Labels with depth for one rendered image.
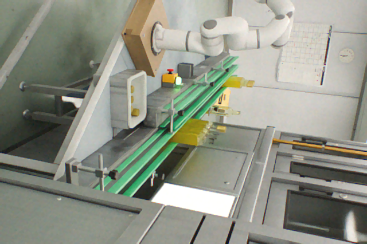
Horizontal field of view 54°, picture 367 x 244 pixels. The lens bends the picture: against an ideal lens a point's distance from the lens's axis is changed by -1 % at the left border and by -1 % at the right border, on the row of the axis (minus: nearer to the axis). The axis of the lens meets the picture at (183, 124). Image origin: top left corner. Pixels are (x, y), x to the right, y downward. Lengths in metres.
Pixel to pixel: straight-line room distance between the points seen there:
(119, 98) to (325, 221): 0.97
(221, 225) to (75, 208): 0.32
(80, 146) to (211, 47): 0.69
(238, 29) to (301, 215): 0.81
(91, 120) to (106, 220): 0.70
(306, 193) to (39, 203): 1.22
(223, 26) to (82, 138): 0.73
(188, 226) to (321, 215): 0.95
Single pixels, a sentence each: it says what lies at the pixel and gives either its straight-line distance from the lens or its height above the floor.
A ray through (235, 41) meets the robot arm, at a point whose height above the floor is 1.21.
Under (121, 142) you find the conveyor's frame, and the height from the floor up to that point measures 0.81.
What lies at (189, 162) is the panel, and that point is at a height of 1.03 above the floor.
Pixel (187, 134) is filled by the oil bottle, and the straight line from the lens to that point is 1.77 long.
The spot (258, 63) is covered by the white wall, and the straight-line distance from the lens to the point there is 7.65.
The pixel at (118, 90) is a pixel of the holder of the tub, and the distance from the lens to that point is 1.54.
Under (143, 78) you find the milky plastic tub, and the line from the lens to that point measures 1.65.
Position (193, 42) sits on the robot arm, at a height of 1.03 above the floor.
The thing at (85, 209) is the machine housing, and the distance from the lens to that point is 0.86.
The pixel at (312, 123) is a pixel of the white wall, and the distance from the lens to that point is 7.89.
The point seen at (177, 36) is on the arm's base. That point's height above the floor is 0.95.
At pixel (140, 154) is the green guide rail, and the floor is 0.91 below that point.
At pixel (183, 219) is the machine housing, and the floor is 1.30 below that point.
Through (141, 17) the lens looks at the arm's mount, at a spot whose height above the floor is 0.81.
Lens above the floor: 1.48
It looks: 16 degrees down
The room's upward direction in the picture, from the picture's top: 98 degrees clockwise
